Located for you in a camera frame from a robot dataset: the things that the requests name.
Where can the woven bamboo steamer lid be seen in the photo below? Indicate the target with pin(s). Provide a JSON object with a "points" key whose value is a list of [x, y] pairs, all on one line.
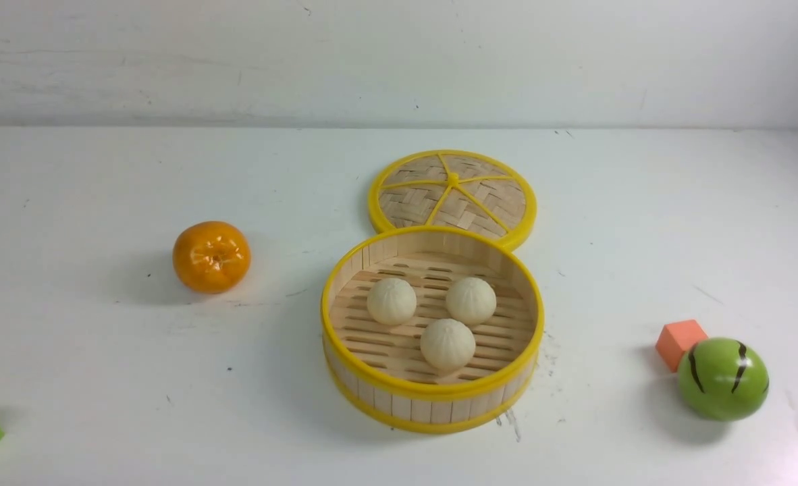
{"points": [[451, 188]]}

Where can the yellow-rimmed bamboo steamer tray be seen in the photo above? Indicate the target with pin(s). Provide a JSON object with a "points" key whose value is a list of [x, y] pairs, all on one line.
{"points": [[380, 368]]}

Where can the green toy watermelon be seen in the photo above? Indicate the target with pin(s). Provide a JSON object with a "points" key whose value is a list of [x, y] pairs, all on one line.
{"points": [[723, 379]]}

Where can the white bun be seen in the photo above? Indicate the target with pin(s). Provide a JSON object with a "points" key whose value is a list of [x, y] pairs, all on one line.
{"points": [[447, 345], [471, 301], [392, 301]]}

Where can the orange toy tangerine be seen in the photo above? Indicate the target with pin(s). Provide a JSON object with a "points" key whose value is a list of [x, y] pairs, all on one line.
{"points": [[211, 257]]}

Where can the orange wooden cube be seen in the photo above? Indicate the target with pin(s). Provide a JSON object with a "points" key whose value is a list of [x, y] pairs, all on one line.
{"points": [[676, 339]]}

